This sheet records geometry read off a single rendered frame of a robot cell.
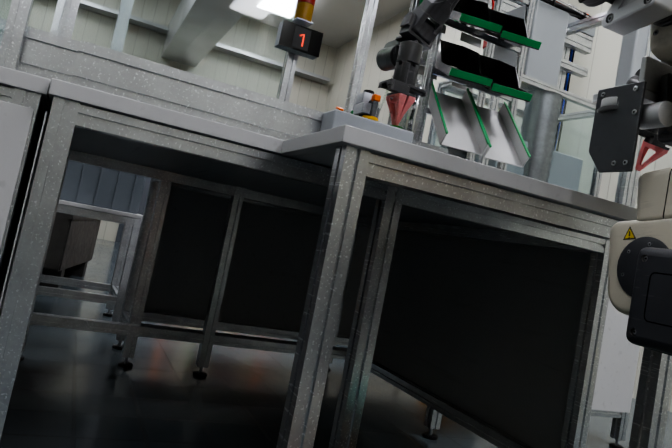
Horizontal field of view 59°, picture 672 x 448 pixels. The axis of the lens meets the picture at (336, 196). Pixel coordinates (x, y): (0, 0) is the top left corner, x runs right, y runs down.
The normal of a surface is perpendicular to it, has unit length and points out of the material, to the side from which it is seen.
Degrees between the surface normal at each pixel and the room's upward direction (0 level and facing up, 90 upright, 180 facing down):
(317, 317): 90
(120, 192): 90
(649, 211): 90
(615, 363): 90
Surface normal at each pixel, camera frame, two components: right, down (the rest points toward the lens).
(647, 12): -0.14, 0.97
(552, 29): 0.41, 0.01
